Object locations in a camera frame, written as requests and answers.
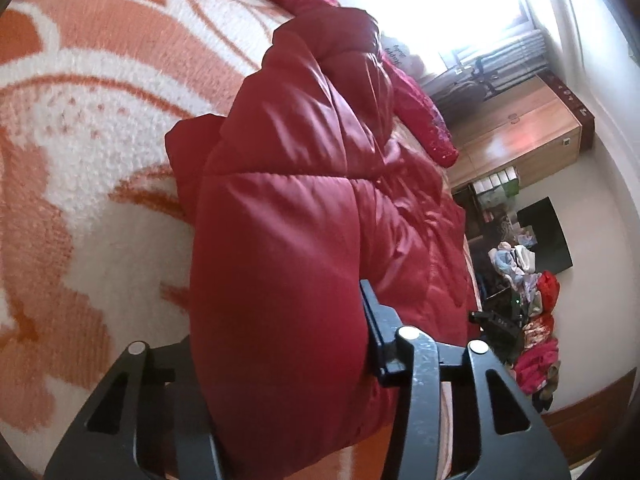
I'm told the dark side cabinet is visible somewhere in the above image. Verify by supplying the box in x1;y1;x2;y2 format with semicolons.
452;185;521;281

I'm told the window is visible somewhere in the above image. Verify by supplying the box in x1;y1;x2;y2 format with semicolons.
390;0;551;76

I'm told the row of green white boxes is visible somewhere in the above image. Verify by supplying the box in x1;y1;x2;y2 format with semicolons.
472;167;521;198

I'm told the red quilted puffer coat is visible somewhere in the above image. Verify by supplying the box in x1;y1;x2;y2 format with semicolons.
165;6;483;480

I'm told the white printed pillow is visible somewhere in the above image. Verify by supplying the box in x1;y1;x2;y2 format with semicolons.
380;34;423;78

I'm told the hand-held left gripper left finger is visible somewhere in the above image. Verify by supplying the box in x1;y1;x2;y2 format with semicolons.
44;336;226;480

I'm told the orange and white blanket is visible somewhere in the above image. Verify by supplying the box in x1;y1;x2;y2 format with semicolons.
0;0;476;480

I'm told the black flat screen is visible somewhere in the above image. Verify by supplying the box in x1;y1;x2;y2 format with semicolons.
515;196;573;273

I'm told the red floral quilt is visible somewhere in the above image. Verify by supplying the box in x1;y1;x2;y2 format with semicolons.
207;0;460;167

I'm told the pile of clothes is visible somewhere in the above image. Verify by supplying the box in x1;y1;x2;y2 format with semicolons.
487;240;563;411

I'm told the wooden wardrobe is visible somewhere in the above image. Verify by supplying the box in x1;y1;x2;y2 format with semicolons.
445;72;596;191

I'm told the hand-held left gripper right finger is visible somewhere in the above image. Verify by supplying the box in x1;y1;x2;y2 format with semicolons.
360;279;571;480

